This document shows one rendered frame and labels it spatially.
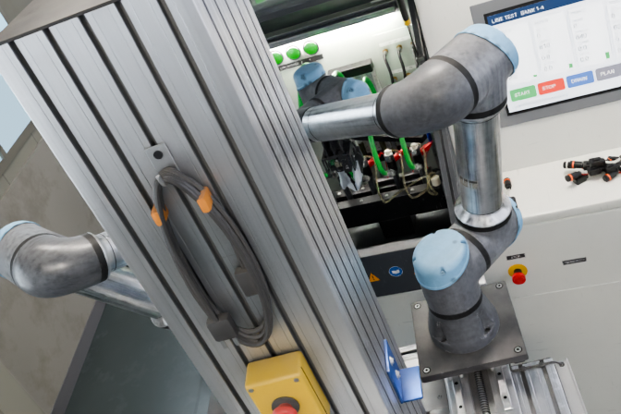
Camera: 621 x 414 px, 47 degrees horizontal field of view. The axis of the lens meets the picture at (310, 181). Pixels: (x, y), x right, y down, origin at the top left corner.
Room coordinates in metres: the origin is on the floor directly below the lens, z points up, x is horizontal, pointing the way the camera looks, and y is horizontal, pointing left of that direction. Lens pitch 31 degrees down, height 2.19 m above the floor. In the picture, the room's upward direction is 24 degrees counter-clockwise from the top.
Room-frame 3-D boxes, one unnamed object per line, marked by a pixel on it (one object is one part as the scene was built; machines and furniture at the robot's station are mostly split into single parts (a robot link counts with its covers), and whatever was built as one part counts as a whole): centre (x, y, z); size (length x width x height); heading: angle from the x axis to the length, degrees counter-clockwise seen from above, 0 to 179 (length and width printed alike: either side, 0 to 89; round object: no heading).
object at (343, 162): (1.50, -0.09, 1.35); 0.09 x 0.08 x 0.12; 159
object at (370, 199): (1.80, -0.20, 0.91); 0.34 x 0.10 x 0.15; 69
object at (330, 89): (1.41, -0.13, 1.51); 0.11 x 0.11 x 0.08; 30
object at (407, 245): (1.62, -0.01, 0.87); 0.62 x 0.04 x 0.16; 69
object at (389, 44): (2.00, -0.41, 1.20); 0.13 x 0.03 x 0.31; 69
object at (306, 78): (1.50, -0.10, 1.51); 0.09 x 0.08 x 0.11; 30
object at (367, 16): (2.09, -0.19, 1.43); 0.54 x 0.03 x 0.02; 69
